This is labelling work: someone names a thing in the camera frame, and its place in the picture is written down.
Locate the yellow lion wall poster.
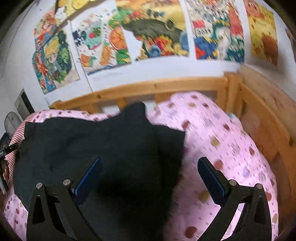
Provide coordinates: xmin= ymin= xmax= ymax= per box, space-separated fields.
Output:
xmin=244 ymin=0 xmax=278 ymax=67

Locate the dark teapot wall poster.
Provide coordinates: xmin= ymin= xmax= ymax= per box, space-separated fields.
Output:
xmin=116 ymin=0 xmax=190 ymax=62

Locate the electric fan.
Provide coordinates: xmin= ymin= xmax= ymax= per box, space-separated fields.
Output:
xmin=4 ymin=112 xmax=22 ymax=137

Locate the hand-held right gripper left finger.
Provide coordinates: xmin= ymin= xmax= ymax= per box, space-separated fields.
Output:
xmin=26 ymin=158 xmax=104 ymax=241

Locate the wooden bed frame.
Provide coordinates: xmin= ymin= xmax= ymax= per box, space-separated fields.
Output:
xmin=50 ymin=65 xmax=296 ymax=234

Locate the grey wall panel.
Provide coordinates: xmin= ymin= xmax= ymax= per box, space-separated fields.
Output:
xmin=14 ymin=88 xmax=35 ymax=115

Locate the blue red wall poster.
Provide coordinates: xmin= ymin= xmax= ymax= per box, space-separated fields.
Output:
xmin=186 ymin=0 xmax=245 ymax=62

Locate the pink dotted bedsheet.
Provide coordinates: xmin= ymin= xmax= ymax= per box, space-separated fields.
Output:
xmin=2 ymin=91 xmax=279 ymax=241

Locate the orange figure wall poster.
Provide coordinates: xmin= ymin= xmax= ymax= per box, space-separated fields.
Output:
xmin=32 ymin=11 xmax=59 ymax=94

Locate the red striped cloth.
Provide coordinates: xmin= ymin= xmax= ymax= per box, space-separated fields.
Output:
xmin=10 ymin=113 xmax=31 ymax=167

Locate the dark padded jacket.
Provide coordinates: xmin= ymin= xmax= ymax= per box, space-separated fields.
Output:
xmin=13 ymin=102 xmax=186 ymax=241

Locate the green child wall poster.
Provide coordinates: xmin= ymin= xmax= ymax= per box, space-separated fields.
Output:
xmin=44 ymin=29 xmax=80 ymax=90

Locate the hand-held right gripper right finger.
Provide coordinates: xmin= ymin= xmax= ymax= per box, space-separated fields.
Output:
xmin=197 ymin=157 xmax=271 ymax=241

